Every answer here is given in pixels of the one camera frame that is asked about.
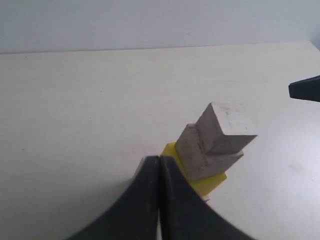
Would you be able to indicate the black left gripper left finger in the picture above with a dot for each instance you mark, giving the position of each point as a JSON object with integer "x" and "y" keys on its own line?
{"x": 134, "y": 215}

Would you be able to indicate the yellow cube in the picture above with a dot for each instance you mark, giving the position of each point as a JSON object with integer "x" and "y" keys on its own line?
{"x": 204, "y": 186}

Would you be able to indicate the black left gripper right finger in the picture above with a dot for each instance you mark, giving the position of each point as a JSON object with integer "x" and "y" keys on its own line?
{"x": 183, "y": 213}

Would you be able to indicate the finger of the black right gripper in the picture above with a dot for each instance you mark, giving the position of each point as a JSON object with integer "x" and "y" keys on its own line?
{"x": 307, "y": 89}

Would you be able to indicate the medium grooved wooden cube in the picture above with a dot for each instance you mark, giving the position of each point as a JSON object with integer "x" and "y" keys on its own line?
{"x": 196, "y": 163}

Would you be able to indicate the large light wooden cube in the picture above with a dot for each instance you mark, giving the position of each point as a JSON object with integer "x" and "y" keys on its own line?
{"x": 205, "y": 198}

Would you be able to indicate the small wooden cube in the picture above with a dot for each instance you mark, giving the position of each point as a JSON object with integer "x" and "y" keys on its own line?
{"x": 225, "y": 128}

